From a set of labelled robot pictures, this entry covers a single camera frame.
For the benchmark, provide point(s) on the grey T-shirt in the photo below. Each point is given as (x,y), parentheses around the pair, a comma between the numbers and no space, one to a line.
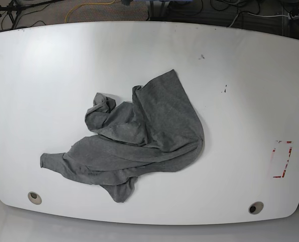
(158,131)

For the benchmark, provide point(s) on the red tape rectangle marking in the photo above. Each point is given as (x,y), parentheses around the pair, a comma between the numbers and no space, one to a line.
(280,158)

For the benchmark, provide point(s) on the black tripod stand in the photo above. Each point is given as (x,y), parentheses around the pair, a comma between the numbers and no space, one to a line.
(14,9)

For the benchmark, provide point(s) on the right table cable grommet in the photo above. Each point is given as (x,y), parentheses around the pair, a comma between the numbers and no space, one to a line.
(256,208)

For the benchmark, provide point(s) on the table cable grommet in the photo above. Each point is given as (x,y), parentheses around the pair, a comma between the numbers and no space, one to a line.
(256,208)
(34,198)

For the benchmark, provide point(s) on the left table cable grommet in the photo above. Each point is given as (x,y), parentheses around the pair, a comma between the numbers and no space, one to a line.
(34,198)

